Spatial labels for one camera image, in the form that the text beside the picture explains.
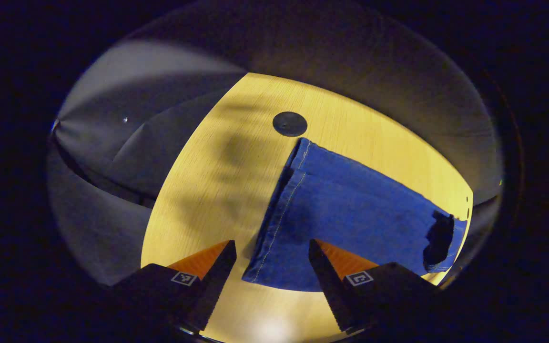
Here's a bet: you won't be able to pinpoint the black round table grommet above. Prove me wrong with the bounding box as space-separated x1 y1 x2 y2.
273 111 308 137

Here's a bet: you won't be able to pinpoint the blue denim jeans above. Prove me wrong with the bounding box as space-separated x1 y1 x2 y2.
242 137 468 292

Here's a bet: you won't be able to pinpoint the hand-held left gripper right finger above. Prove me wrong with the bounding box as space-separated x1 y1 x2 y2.
308 239 447 334

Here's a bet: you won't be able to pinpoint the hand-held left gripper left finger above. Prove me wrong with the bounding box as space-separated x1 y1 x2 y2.
108 240 238 334

